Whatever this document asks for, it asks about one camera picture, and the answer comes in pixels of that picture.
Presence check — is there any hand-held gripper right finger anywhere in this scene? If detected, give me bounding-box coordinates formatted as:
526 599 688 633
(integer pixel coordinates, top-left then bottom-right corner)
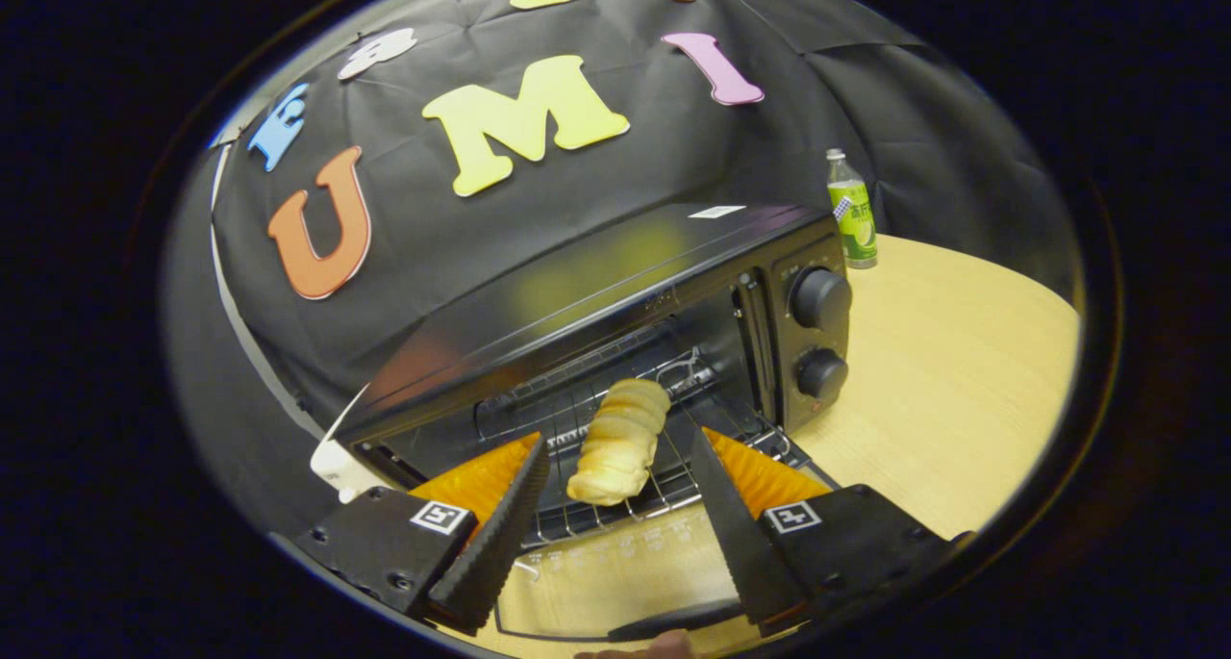
690 426 972 638

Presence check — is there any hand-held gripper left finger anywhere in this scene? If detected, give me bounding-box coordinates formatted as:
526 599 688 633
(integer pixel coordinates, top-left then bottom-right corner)
293 432 552 636

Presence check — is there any golden bread roll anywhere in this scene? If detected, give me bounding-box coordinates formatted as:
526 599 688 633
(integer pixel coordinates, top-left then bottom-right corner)
565 378 672 507

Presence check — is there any black toaster oven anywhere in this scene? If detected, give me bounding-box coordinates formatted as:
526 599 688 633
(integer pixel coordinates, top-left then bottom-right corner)
332 204 854 643

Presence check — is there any white pop-up toaster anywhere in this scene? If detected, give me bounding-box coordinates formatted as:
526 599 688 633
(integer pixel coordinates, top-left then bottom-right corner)
310 438 390 504

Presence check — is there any green drink bottle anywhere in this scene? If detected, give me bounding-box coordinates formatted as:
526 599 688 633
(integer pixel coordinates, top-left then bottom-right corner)
825 149 878 270

